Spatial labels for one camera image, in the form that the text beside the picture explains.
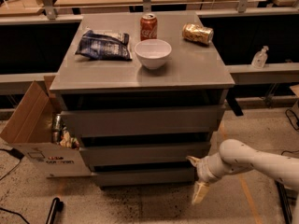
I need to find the grey drawer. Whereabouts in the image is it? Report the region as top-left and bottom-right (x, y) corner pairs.
(61, 105), (224, 137)
(79, 142), (210, 166)
(93, 167), (195, 187)

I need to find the grey drawer cabinet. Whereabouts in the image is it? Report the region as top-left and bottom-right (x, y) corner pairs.
(50, 11), (235, 176)

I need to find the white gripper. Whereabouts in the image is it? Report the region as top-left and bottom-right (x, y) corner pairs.
(186, 154), (221, 204)

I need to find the grey middle drawer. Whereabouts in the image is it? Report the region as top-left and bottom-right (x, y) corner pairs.
(79, 142), (210, 166)

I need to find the black power adapter cable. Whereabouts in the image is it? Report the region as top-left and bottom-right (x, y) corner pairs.
(0, 147), (25, 182)

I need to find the cardboard box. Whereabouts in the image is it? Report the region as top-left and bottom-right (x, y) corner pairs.
(0, 81), (91, 177)

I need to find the white bowl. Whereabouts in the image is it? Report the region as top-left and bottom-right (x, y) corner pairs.
(135, 39), (172, 70)

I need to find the silver can in box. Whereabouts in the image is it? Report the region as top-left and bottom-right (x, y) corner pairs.
(51, 114), (62, 143)

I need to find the grey bottom drawer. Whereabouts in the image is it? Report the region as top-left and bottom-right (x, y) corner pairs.
(93, 167), (195, 187)

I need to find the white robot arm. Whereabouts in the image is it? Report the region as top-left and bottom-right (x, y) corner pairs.
(186, 139), (299, 204)

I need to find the black stand bar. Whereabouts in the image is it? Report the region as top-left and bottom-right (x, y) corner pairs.
(45, 197), (64, 224)
(275, 181), (296, 224)

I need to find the gold crushed can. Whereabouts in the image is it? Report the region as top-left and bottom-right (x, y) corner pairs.
(182, 23), (214, 45)

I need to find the blue chip bag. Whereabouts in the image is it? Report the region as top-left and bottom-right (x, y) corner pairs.
(76, 30), (132, 61)

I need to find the black cable right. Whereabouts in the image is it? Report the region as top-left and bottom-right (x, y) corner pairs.
(279, 107), (299, 157)

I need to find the black stand bar left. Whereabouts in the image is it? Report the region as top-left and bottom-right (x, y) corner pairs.
(45, 197), (64, 224)

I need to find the grey metal railing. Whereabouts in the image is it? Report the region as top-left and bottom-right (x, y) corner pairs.
(0, 0), (299, 24)

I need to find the grey top drawer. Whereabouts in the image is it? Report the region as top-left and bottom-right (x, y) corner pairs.
(61, 105), (224, 137)

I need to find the black stand bar right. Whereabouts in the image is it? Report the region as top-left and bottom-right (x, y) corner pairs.
(275, 181), (296, 224)

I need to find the red cola can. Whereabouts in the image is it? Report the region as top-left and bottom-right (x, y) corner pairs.
(140, 13), (158, 41)

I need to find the clear sanitizer bottle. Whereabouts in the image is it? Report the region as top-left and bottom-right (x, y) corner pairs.
(251, 46), (269, 68)

